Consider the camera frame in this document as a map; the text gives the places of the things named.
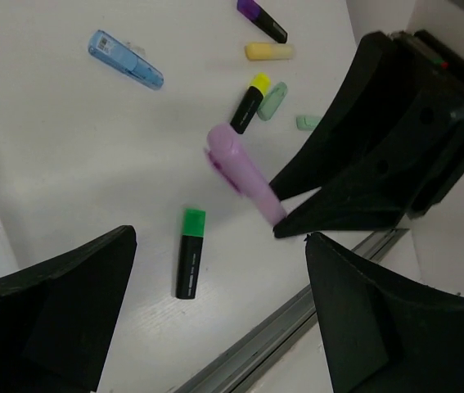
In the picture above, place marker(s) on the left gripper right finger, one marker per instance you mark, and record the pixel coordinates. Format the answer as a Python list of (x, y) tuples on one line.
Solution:
[(383, 332)]

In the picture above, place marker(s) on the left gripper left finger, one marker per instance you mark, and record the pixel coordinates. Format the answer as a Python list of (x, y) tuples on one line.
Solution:
[(58, 317)]

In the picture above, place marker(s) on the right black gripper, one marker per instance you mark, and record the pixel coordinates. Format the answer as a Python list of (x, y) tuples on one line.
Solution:
[(370, 162)]

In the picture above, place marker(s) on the pink pastel highlighter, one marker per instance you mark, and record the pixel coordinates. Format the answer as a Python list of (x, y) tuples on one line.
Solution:
[(229, 158)]

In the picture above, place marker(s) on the mint L-point highlighter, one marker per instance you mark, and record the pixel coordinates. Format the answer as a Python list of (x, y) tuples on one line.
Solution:
[(307, 122)]

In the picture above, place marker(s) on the small mint green highlighter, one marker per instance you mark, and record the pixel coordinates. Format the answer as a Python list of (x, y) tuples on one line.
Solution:
[(272, 101)]

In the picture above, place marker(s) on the yellow cap black highlighter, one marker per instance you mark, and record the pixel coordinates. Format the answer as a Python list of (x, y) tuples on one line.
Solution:
[(250, 102)]

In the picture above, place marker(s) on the yellow pastel highlighter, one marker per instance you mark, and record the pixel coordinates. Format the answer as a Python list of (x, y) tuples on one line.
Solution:
[(269, 51)]

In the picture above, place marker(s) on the green cap black highlighter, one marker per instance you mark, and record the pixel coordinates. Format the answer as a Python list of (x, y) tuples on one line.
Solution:
[(190, 252)]

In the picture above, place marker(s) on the purple cap black highlighter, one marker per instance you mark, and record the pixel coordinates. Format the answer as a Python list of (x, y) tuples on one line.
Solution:
[(252, 11)]

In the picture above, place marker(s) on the aluminium frame rail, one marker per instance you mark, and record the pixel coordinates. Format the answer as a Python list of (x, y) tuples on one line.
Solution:
[(243, 365)]

